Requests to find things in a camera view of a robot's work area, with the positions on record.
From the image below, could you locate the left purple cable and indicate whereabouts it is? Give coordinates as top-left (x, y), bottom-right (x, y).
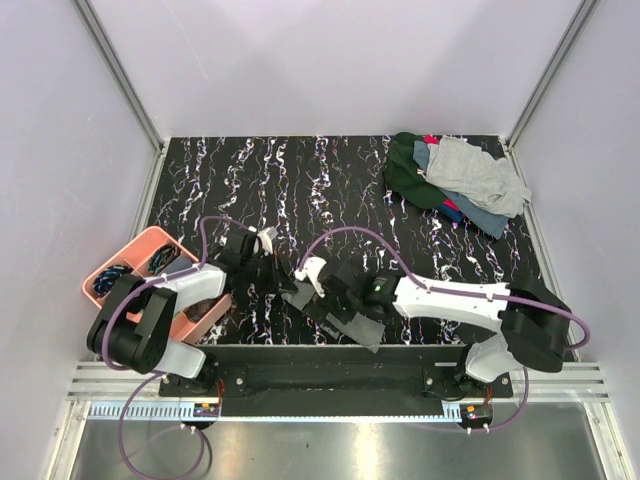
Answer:
top-left (99, 215), bottom-right (259, 479)

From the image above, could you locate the grey blue folded cloth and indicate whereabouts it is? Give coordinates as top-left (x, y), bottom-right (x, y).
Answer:
top-left (161, 256), bottom-right (194, 275)

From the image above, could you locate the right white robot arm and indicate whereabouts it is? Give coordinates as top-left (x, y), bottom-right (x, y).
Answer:
top-left (290, 256), bottom-right (571, 397)

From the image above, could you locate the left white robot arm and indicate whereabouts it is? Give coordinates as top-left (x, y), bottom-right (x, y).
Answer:
top-left (86, 227), bottom-right (291, 396)

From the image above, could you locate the dark brown rolled item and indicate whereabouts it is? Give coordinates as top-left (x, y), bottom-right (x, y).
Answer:
top-left (184, 299), bottom-right (216, 323)

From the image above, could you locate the light grey shirt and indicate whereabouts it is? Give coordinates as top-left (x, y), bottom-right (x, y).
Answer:
top-left (426, 137), bottom-right (532, 218)

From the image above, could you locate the pink compartment tray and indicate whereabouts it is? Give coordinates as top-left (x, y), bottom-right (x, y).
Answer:
top-left (82, 226), bottom-right (232, 344)

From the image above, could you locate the blue patterned rolled sock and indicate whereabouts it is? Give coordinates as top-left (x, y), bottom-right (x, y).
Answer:
top-left (92, 264), bottom-right (133, 298)

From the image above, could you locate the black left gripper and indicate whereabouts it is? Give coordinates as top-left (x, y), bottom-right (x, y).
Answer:
top-left (241, 249), bottom-right (298, 295)

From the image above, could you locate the blue garment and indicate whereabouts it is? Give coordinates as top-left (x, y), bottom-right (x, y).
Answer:
top-left (412, 140), bottom-right (508, 239)

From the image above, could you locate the purple cable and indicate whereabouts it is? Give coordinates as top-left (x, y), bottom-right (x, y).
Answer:
top-left (99, 215), bottom-right (259, 479)
top-left (302, 227), bottom-right (591, 432)

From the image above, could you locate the dark green garment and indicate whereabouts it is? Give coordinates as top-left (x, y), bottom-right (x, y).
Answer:
top-left (383, 132), bottom-right (447, 209)

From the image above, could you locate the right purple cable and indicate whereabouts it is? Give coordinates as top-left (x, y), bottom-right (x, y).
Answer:
top-left (302, 227), bottom-right (591, 432)

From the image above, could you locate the grey cloth napkin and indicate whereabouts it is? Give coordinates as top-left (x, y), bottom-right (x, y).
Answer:
top-left (281, 281), bottom-right (385, 353)

